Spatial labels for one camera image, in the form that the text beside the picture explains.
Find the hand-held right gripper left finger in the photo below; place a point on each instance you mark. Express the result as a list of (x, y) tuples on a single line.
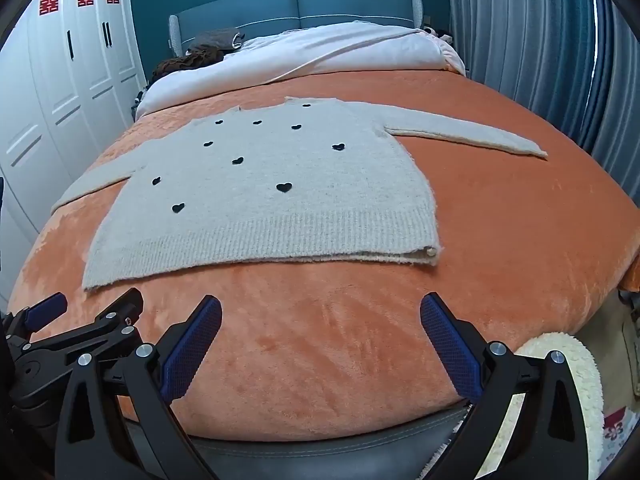
[(192, 350)]

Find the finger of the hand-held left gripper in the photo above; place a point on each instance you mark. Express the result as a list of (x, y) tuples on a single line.
[(46, 311), (112, 317)]

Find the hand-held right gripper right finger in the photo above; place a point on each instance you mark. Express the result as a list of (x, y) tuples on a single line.
[(450, 350)]

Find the white fuzzy knit sweater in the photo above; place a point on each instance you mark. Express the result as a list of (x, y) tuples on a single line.
[(280, 220)]

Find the dark clothes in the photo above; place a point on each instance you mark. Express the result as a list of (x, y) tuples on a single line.
[(185, 62)]

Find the orange plush blanket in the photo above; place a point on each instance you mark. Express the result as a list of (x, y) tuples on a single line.
[(325, 340)]

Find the cream fluffy rug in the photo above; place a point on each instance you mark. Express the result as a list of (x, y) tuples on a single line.
[(580, 375)]

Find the floral floor mat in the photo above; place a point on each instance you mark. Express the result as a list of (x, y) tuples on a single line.
[(615, 430)]

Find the white wardrobe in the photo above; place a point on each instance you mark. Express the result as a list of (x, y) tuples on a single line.
[(60, 85)]

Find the grey cloth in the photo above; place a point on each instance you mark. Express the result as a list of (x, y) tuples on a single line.
[(215, 37)]

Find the white duvet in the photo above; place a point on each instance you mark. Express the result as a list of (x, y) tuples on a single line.
[(350, 50)]

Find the blue curtain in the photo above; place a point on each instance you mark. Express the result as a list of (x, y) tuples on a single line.
[(525, 35)]

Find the blue padded headboard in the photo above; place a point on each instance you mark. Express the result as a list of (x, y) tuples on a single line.
[(300, 5)]

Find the grey leather bed frame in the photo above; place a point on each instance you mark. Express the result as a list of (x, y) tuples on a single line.
[(325, 455)]

